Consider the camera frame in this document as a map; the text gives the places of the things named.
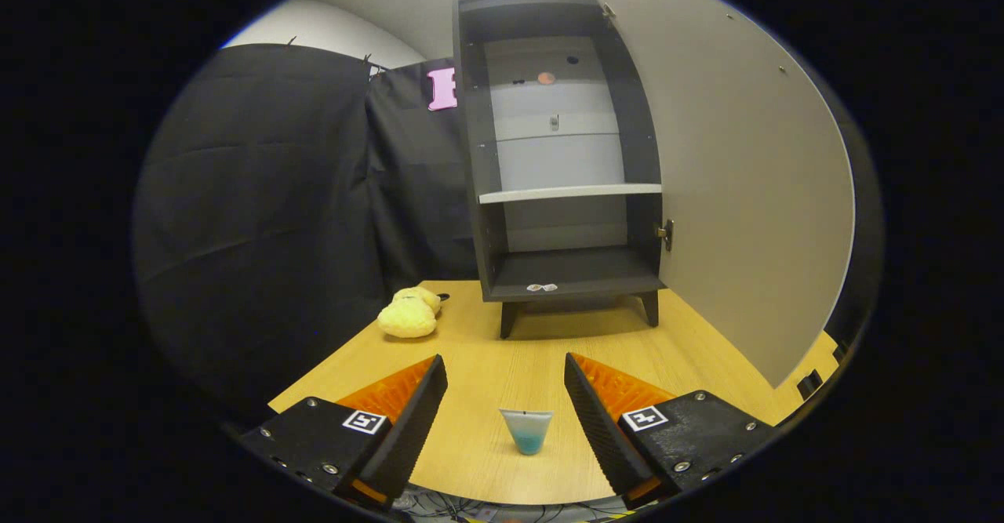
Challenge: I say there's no beige cabinet door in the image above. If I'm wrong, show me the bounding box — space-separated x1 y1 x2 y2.
595 0 856 389

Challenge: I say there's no yellow plush toy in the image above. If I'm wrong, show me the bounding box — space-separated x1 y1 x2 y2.
377 287 442 340

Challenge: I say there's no black backdrop cloth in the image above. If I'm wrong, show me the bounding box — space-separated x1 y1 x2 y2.
132 43 483 422

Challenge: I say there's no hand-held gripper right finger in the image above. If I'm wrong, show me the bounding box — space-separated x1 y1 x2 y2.
565 354 777 510

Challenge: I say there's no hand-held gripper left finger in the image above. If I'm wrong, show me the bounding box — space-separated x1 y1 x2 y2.
235 355 449 512

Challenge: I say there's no white cabinet shelf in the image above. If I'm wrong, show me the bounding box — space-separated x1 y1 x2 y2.
477 183 664 205

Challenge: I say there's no blue and white tube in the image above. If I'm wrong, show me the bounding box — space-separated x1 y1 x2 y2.
500 408 554 456

